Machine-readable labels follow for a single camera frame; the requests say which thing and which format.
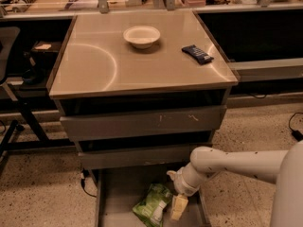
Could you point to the top grey drawer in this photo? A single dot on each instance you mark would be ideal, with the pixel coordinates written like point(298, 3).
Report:
point(133, 124)

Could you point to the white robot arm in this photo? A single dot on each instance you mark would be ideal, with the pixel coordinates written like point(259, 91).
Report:
point(283, 168)

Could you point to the black box under bench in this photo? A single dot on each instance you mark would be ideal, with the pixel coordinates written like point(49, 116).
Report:
point(45, 53)

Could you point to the dark blue snack bar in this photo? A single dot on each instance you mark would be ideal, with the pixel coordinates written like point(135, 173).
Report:
point(197, 54)

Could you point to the green rice chip bag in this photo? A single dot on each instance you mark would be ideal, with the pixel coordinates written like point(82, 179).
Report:
point(150, 210)

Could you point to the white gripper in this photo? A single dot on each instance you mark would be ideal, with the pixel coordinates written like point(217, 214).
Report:
point(182, 183)

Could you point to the open bottom grey drawer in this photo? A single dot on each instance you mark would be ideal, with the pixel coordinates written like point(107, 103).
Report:
point(120, 189)

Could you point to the middle grey drawer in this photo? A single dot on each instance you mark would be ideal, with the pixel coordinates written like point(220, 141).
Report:
point(147, 156)

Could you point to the grey drawer cabinet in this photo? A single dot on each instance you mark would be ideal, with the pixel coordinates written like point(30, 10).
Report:
point(100, 73)

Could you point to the white bowl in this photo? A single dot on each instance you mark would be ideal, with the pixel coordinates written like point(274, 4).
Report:
point(141, 37)

